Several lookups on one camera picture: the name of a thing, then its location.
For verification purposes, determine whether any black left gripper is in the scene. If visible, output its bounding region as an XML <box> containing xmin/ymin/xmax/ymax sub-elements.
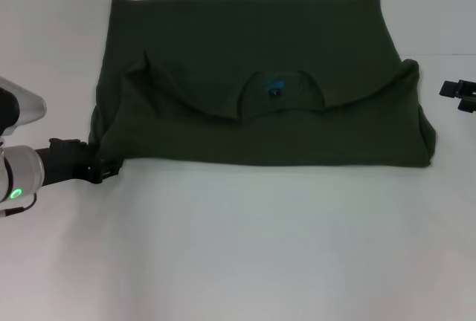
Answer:
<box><xmin>36</xmin><ymin>137</ymin><xmax>124</xmax><ymax>187</ymax></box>

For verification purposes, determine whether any dark green FREE! t-shirt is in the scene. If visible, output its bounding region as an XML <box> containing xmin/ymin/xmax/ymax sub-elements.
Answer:
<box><xmin>87</xmin><ymin>0</ymin><xmax>437</xmax><ymax>169</ymax></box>

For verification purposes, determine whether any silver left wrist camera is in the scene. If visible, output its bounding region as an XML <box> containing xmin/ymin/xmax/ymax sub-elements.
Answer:
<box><xmin>0</xmin><ymin>75</ymin><xmax>48</xmax><ymax>138</ymax></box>

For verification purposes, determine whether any left gripper cable with connector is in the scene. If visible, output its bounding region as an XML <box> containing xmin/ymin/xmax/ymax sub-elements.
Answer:
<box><xmin>0</xmin><ymin>191</ymin><xmax>38</xmax><ymax>220</ymax></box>

